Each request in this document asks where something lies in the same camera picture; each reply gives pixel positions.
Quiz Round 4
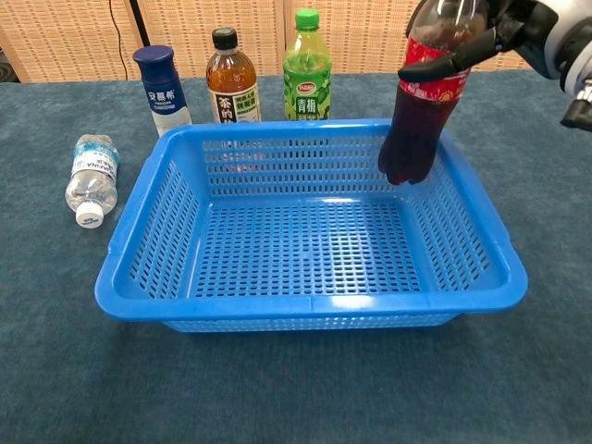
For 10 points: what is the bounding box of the black tripod stand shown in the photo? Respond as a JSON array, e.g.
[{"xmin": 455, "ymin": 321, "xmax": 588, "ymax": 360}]
[{"xmin": 128, "ymin": 0, "xmax": 161, "ymax": 80}]

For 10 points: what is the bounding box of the yogurt bottle blue cap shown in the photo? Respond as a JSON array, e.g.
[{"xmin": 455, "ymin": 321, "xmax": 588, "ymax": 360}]
[{"xmin": 132, "ymin": 44, "xmax": 193, "ymax": 138}]

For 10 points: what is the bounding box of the small clear water bottle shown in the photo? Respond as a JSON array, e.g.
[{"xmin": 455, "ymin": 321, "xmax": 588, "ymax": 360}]
[{"xmin": 64, "ymin": 133, "xmax": 121, "ymax": 229}]

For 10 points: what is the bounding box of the green tea bottle green cap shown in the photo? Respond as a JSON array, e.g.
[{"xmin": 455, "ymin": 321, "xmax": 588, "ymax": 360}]
[{"xmin": 282, "ymin": 8, "xmax": 332, "ymax": 121}]

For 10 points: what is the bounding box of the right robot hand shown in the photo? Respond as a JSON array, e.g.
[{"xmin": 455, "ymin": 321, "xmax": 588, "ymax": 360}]
[{"xmin": 398, "ymin": 0, "xmax": 561, "ymax": 82}]

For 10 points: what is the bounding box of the bamboo folding screen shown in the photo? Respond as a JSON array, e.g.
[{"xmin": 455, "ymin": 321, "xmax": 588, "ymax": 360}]
[{"xmin": 0, "ymin": 0, "xmax": 592, "ymax": 84}]

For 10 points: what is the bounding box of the cola bottle red label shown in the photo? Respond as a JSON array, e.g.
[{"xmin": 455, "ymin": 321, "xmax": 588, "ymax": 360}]
[{"xmin": 377, "ymin": 0, "xmax": 490, "ymax": 186}]

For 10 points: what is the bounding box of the blue perforated plastic basket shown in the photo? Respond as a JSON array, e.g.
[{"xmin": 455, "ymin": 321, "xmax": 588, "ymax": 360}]
[{"xmin": 94, "ymin": 118, "xmax": 529, "ymax": 333}]

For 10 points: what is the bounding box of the thin black hanging cable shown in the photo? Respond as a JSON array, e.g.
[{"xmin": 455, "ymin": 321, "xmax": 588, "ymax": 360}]
[{"xmin": 107, "ymin": 0, "xmax": 131, "ymax": 80}]

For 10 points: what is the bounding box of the teal table cloth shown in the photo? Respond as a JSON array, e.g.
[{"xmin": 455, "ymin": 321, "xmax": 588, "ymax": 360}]
[{"xmin": 0, "ymin": 68, "xmax": 592, "ymax": 444}]

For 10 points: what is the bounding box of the brown tea bottle black cap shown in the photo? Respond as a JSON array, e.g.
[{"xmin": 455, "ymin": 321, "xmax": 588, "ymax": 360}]
[{"xmin": 205, "ymin": 27, "xmax": 263, "ymax": 125}]

